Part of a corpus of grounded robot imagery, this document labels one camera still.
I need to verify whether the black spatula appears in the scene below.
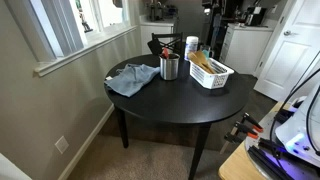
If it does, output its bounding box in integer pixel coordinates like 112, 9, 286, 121
147, 37, 169, 59

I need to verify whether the silver metal utensil holder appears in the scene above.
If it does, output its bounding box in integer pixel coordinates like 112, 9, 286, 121
159, 52, 181, 81

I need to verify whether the red silicone spatula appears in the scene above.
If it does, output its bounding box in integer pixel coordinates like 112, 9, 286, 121
161, 47, 170, 60

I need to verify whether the white plastic slotted basket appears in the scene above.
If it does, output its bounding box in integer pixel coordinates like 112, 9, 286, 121
188, 57, 235, 90

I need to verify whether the teal utensil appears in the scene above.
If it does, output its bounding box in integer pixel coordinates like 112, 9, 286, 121
202, 48, 212, 61

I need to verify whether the round black wooden table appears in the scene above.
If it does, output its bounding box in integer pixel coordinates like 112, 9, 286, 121
103, 53, 250, 180

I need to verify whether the blue cloth towel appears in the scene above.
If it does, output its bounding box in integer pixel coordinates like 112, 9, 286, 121
103, 63, 161, 98

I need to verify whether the wooden spoon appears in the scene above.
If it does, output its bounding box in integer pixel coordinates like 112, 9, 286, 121
187, 51, 214, 75

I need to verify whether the black cross-back chair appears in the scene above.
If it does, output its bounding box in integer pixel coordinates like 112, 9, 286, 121
151, 31, 184, 60

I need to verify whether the wooden flat turner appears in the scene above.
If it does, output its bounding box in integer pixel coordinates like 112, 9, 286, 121
194, 50, 218, 75

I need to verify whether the white wipes canister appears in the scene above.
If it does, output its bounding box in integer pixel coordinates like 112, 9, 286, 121
184, 35, 200, 62

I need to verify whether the dark countertop appliance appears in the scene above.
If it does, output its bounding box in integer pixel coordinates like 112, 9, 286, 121
148, 1, 164, 22

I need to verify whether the black orange bar clamp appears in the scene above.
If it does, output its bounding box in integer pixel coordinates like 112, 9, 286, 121
223, 121, 259, 141
241, 112, 264, 134

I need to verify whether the white drawer cabinet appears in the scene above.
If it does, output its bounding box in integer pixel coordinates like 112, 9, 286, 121
219, 23, 275, 76

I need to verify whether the small figurine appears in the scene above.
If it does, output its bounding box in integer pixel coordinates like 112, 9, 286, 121
77, 0, 94, 34

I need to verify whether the white framed window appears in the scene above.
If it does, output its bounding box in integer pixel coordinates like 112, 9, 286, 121
6, 0, 138, 78

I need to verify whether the light wooden robot table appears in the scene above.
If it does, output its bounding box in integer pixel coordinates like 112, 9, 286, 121
218, 101, 320, 180

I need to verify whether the grey metal mounting plate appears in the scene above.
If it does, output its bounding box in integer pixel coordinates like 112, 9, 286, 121
244, 111, 320, 180

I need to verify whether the black coffee maker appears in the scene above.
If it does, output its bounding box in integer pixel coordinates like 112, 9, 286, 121
244, 5, 268, 27

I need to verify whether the white panel door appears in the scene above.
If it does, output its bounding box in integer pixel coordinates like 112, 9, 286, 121
253, 0, 320, 103

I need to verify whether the white wall outlet plate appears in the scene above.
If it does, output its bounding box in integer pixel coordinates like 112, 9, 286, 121
54, 135, 70, 155

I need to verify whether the thick black cable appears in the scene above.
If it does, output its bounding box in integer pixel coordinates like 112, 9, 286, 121
269, 68, 320, 143

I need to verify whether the black extrusion rail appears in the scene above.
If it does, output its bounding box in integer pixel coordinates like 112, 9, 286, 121
248, 144, 288, 180

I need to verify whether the black looped cable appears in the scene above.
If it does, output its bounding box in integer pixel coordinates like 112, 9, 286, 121
305, 84, 320, 157

